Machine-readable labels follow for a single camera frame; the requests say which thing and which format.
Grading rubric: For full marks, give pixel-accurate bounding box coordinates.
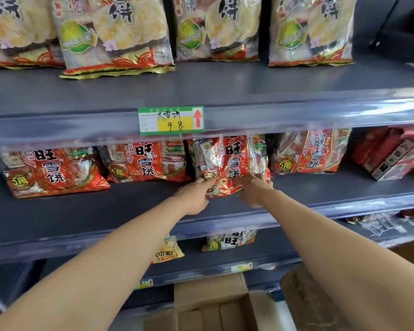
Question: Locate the orange rice cracker bag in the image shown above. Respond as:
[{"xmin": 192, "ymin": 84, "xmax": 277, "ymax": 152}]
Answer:
[{"xmin": 201, "ymin": 230, "xmax": 258, "ymax": 252}]

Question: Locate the person's right hand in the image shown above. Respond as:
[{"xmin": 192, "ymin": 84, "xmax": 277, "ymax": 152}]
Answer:
[{"xmin": 236, "ymin": 172, "xmax": 275, "ymax": 209}]

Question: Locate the person's left hand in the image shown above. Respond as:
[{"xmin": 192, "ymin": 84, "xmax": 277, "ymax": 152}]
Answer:
[{"xmin": 172, "ymin": 177, "xmax": 216, "ymax": 216}]

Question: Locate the plain brown cardboard box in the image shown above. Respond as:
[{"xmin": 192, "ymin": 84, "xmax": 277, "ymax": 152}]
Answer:
[{"xmin": 143, "ymin": 272, "xmax": 287, "ymax": 331}]

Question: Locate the person's right forearm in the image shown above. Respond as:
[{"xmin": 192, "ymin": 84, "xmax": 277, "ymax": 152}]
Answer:
[{"xmin": 259, "ymin": 189, "xmax": 414, "ymax": 331}]

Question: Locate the red snack carton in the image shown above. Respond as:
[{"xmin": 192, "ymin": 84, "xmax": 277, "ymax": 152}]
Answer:
[
  {"xmin": 364, "ymin": 137, "xmax": 414, "ymax": 182},
  {"xmin": 351, "ymin": 126, "xmax": 404, "ymax": 166}
]

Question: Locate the person's left forearm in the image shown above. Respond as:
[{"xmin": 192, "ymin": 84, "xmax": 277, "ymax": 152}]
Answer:
[{"xmin": 0, "ymin": 196, "xmax": 194, "ymax": 331}]

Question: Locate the dark grey metal shelf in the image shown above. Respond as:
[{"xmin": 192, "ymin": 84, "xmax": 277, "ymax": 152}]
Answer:
[
  {"xmin": 351, "ymin": 0, "xmax": 414, "ymax": 249},
  {"xmin": 0, "ymin": 154, "xmax": 42, "ymax": 318},
  {"xmin": 0, "ymin": 0, "xmax": 414, "ymax": 331}
]

